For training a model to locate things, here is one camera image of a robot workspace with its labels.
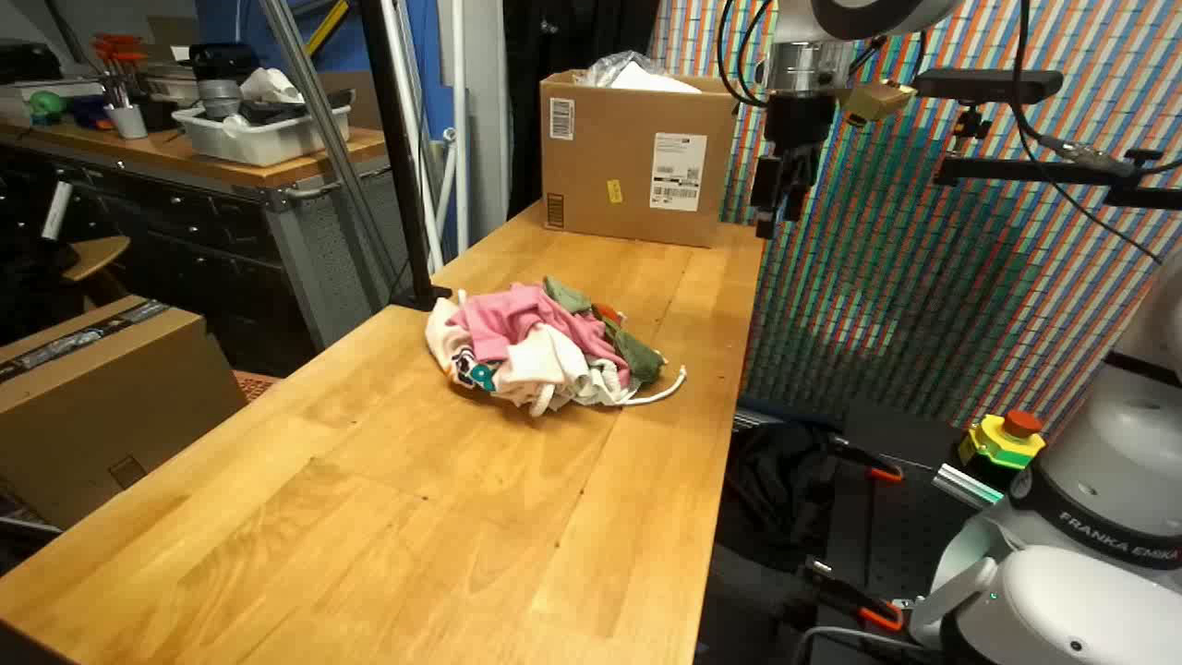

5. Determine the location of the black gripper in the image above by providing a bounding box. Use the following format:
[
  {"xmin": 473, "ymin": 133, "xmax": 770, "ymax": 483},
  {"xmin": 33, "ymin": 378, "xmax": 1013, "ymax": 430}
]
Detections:
[{"xmin": 754, "ymin": 87, "xmax": 844, "ymax": 241}]

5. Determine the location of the green cloth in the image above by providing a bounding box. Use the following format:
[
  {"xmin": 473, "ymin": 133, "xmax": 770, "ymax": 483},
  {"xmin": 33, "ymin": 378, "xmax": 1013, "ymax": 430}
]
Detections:
[
  {"xmin": 603, "ymin": 323, "xmax": 667, "ymax": 390},
  {"xmin": 538, "ymin": 275, "xmax": 597, "ymax": 319}
]

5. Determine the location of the pink cloth with orange print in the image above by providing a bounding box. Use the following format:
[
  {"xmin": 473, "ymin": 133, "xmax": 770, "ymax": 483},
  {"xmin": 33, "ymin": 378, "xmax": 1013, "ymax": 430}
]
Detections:
[{"xmin": 451, "ymin": 280, "xmax": 597, "ymax": 371}]

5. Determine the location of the white terry towel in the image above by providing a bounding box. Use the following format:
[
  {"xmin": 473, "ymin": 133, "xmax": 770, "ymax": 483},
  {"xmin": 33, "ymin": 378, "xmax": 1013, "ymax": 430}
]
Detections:
[{"xmin": 490, "ymin": 326, "xmax": 603, "ymax": 418}]

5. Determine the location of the pale pink printed shirt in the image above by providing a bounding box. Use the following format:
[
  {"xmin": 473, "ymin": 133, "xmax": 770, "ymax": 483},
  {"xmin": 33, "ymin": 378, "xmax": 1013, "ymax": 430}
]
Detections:
[{"xmin": 422, "ymin": 291, "xmax": 504, "ymax": 401}]

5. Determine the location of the cardboard box with white labels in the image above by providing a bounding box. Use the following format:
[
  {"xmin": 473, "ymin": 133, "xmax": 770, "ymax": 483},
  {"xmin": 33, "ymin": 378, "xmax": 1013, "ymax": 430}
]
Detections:
[{"xmin": 537, "ymin": 67, "xmax": 738, "ymax": 253}]

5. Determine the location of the white packing paper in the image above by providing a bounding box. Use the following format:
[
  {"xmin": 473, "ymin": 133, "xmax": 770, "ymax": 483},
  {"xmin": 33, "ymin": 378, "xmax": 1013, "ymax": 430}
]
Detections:
[{"xmin": 575, "ymin": 50, "xmax": 708, "ymax": 95}]

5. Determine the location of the black orange clamp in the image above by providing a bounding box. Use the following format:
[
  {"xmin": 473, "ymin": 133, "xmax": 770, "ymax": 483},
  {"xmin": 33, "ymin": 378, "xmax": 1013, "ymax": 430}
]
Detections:
[
  {"xmin": 805, "ymin": 558, "xmax": 916, "ymax": 644},
  {"xmin": 829, "ymin": 438, "xmax": 911, "ymax": 487}
]

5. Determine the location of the black bag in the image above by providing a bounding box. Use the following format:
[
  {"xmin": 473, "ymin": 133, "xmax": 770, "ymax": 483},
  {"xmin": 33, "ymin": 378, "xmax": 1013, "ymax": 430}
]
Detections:
[{"xmin": 725, "ymin": 422, "xmax": 844, "ymax": 572}]

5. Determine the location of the yellow red emergency stop button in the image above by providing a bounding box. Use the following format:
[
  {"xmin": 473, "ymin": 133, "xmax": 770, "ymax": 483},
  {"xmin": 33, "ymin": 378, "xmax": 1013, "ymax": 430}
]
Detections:
[{"xmin": 959, "ymin": 402, "xmax": 1049, "ymax": 475}]

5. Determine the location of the silver green metal bar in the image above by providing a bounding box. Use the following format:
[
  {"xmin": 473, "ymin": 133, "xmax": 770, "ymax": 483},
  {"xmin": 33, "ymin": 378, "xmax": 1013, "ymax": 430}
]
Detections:
[{"xmin": 932, "ymin": 460, "xmax": 1009, "ymax": 515}]

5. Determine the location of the black metal pole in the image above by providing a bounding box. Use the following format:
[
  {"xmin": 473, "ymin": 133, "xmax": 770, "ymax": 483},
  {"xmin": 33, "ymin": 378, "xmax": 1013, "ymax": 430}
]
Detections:
[{"xmin": 355, "ymin": 0, "xmax": 451, "ymax": 313}]

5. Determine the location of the silver metal pole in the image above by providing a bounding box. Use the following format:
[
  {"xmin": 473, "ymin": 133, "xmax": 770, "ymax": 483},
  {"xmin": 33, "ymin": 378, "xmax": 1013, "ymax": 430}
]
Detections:
[{"xmin": 260, "ymin": 0, "xmax": 404, "ymax": 295}]

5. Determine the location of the white plastic bin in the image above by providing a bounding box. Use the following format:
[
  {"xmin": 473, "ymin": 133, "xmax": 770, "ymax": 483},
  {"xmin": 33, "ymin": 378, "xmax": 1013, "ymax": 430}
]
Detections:
[{"xmin": 170, "ymin": 95, "xmax": 357, "ymax": 170}]

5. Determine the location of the wooden workbench with grey cabinets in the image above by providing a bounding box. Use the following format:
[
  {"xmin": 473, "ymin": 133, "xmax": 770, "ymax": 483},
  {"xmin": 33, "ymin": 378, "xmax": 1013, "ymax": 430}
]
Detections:
[{"xmin": 0, "ymin": 119, "xmax": 418, "ymax": 366}]

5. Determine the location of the blue board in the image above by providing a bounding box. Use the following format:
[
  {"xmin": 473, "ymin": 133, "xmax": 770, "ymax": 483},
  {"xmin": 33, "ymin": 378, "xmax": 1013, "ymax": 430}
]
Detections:
[{"xmin": 196, "ymin": 0, "xmax": 462, "ymax": 257}]

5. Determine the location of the white cup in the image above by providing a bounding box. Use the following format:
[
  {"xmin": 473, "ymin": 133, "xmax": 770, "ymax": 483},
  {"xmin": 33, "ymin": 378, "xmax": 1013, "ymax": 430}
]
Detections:
[{"xmin": 106, "ymin": 101, "xmax": 152, "ymax": 143}]

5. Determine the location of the wooden stool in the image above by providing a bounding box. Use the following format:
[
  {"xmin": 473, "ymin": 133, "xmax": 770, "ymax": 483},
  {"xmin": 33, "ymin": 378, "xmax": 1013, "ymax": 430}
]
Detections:
[{"xmin": 59, "ymin": 233, "xmax": 137, "ymax": 290}]

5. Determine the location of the cardboard box with black tape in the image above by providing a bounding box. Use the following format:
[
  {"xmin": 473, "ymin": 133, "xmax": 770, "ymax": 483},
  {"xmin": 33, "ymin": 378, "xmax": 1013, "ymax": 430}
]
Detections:
[{"xmin": 0, "ymin": 291, "xmax": 250, "ymax": 534}]

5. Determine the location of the white hanging tag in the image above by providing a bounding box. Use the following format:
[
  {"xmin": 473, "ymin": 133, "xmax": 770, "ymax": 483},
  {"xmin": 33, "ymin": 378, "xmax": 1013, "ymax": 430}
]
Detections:
[{"xmin": 37, "ymin": 178, "xmax": 78, "ymax": 245}]

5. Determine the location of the small green object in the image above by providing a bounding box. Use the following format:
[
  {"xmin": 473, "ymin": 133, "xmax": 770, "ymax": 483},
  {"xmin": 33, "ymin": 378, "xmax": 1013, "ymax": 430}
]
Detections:
[{"xmin": 24, "ymin": 87, "xmax": 73, "ymax": 126}]

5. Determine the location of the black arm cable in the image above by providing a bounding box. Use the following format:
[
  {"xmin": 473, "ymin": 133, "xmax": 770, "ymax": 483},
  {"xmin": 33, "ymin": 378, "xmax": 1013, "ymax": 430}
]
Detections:
[{"xmin": 712, "ymin": 0, "xmax": 777, "ymax": 110}]

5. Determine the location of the black bar camera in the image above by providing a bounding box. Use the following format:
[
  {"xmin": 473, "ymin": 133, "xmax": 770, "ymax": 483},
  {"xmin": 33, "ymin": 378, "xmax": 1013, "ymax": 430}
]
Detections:
[{"xmin": 908, "ymin": 67, "xmax": 1069, "ymax": 106}]

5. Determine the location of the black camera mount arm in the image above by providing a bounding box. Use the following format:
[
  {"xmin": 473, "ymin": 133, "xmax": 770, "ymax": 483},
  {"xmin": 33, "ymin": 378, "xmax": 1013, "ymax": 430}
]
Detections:
[{"xmin": 932, "ymin": 104, "xmax": 1182, "ymax": 215}]

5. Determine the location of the thin black camera cable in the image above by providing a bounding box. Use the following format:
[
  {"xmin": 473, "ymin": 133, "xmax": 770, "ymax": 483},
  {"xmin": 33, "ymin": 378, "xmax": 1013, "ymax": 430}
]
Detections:
[{"xmin": 1009, "ymin": 0, "xmax": 1166, "ymax": 269}]

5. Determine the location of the white metal frame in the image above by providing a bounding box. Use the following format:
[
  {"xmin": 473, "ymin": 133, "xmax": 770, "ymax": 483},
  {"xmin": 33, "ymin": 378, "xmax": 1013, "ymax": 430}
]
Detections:
[{"xmin": 381, "ymin": 0, "xmax": 473, "ymax": 268}]

